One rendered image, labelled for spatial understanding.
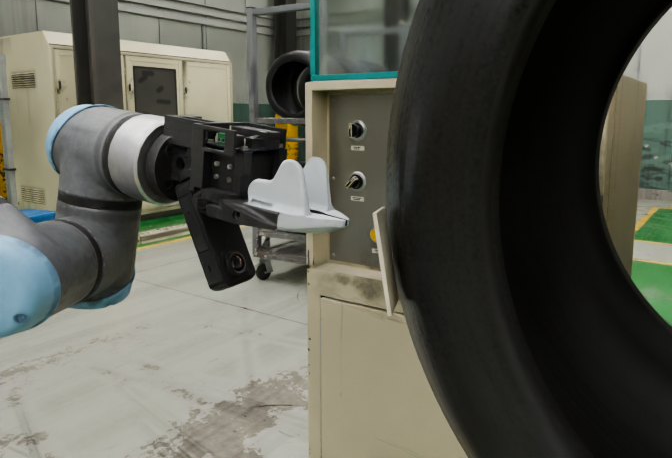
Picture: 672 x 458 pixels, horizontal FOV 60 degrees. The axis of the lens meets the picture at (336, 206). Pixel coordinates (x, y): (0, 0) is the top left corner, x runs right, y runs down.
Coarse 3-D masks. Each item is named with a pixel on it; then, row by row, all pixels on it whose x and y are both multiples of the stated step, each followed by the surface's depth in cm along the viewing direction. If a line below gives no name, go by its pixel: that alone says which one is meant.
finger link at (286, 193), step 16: (288, 160) 48; (288, 176) 48; (256, 192) 50; (272, 192) 49; (288, 192) 48; (304, 192) 48; (272, 208) 49; (288, 208) 49; (304, 208) 48; (288, 224) 48; (304, 224) 48; (320, 224) 48; (336, 224) 48
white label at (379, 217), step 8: (384, 208) 36; (376, 216) 33; (384, 216) 36; (376, 224) 33; (384, 224) 35; (376, 232) 33; (384, 232) 35; (376, 240) 33; (384, 240) 34; (384, 248) 34; (384, 256) 33; (384, 264) 33; (392, 264) 36; (384, 272) 33; (392, 272) 36; (384, 280) 33; (392, 280) 35; (384, 288) 33; (392, 288) 35; (392, 296) 34; (392, 304) 34; (392, 312) 33
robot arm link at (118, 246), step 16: (64, 208) 62; (80, 208) 62; (96, 208) 62; (112, 208) 62; (128, 208) 64; (80, 224) 60; (96, 224) 62; (112, 224) 63; (128, 224) 64; (96, 240) 59; (112, 240) 62; (128, 240) 65; (112, 256) 62; (128, 256) 65; (112, 272) 62; (128, 272) 66; (96, 288) 60; (112, 288) 64; (128, 288) 67; (80, 304) 63; (96, 304) 63; (112, 304) 65
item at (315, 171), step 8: (312, 160) 51; (320, 160) 51; (304, 168) 52; (312, 168) 51; (320, 168) 51; (304, 176) 52; (312, 176) 51; (320, 176) 51; (312, 184) 52; (320, 184) 51; (328, 184) 51; (312, 192) 52; (320, 192) 51; (328, 192) 51; (312, 200) 52; (320, 200) 51; (328, 200) 50; (312, 208) 51; (320, 208) 51; (328, 208) 50; (336, 216) 49; (344, 216) 49
